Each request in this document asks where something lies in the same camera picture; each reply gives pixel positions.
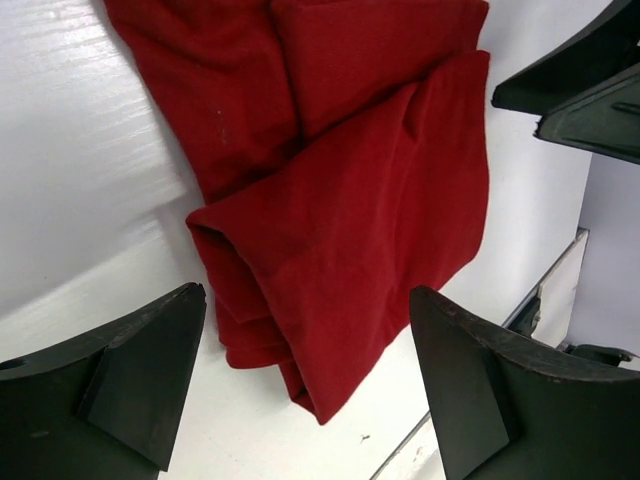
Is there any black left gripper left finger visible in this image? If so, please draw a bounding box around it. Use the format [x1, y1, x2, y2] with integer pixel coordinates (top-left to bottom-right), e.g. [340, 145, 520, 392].
[1, 283, 206, 479]

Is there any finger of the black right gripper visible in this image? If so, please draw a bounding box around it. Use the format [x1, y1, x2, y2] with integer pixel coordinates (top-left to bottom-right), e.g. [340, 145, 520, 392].
[535, 64, 639, 164]
[492, 0, 639, 113]

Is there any red t shirt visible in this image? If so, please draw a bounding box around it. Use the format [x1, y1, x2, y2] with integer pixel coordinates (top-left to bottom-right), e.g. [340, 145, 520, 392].
[106, 1, 490, 423]

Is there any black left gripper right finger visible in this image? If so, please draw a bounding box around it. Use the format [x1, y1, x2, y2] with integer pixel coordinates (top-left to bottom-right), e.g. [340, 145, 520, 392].
[409, 286, 639, 479]

